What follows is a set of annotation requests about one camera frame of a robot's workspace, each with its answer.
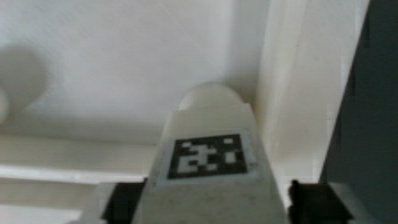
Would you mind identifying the white square tabletop part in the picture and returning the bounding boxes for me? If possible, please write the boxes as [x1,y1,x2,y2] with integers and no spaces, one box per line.
[0,0,369,224]

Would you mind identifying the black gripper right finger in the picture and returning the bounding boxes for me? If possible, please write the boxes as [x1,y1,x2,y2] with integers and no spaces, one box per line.
[288,180,353,224]

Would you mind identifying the white leg with tag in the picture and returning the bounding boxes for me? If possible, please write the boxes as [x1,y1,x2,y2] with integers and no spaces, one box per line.
[131,83,289,224]

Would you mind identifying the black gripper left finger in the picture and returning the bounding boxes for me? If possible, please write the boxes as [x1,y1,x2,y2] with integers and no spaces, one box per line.
[101,180,147,224]

